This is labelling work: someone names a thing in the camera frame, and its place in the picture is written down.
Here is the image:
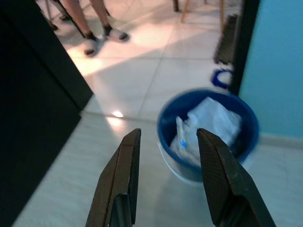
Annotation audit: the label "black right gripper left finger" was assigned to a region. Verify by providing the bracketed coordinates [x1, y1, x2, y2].
[85, 128, 142, 227]

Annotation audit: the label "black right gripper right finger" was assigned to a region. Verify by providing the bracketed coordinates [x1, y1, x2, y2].
[196, 127, 277, 227]

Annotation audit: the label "clear plastic wrapper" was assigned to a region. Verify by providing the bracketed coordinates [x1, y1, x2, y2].
[175, 115, 198, 154]

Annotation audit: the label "white plastic bin bag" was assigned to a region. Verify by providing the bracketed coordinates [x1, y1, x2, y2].
[169, 96, 243, 166]

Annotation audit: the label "blue round waste bin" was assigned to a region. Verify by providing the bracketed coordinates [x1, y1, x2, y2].
[156, 87, 260, 187]

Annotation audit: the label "white blue slipper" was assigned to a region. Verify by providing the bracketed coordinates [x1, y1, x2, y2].
[209, 68, 234, 90]

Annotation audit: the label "grey slipper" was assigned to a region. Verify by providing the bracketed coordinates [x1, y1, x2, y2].
[104, 28, 131, 43]
[84, 37, 99, 56]

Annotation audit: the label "black ribbed mat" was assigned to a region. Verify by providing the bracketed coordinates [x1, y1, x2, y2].
[213, 14, 239, 64]

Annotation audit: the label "person bare leg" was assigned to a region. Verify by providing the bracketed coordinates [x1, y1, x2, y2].
[89, 0, 131, 43]
[62, 0, 99, 56]

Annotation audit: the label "black stand legs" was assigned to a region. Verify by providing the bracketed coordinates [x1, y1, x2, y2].
[45, 0, 87, 40]

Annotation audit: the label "wooden chair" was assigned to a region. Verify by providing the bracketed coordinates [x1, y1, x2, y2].
[181, 0, 225, 31]

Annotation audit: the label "black door frame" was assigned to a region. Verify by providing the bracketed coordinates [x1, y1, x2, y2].
[229, 0, 261, 96]

